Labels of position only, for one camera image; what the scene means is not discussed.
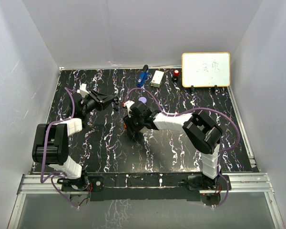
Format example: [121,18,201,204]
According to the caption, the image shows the white whiteboard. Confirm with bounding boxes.
[182,52,231,88]

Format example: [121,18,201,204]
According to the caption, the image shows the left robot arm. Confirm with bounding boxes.
[32,88,119,190]

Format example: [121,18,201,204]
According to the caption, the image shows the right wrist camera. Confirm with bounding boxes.
[123,100,134,111]

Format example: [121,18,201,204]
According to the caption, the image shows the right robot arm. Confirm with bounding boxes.
[123,100,223,189]

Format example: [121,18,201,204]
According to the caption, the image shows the red black button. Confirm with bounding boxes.
[172,69,179,81]

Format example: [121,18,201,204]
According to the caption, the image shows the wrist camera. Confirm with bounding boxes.
[123,100,134,111]
[77,83,89,97]

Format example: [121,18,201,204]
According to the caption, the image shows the purple earbud case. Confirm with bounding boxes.
[138,96,147,104]

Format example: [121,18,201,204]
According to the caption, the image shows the aluminium rail frame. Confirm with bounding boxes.
[8,172,284,229]

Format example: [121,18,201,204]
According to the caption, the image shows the white box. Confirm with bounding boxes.
[151,70,164,88]

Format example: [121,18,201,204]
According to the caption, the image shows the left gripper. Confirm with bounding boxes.
[82,90,115,115]

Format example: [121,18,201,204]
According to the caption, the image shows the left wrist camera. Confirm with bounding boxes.
[77,83,89,97]

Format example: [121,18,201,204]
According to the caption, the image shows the blue black tool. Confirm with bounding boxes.
[136,64,149,88]

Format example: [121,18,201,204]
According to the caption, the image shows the black earbud case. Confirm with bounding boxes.
[113,96,119,105]

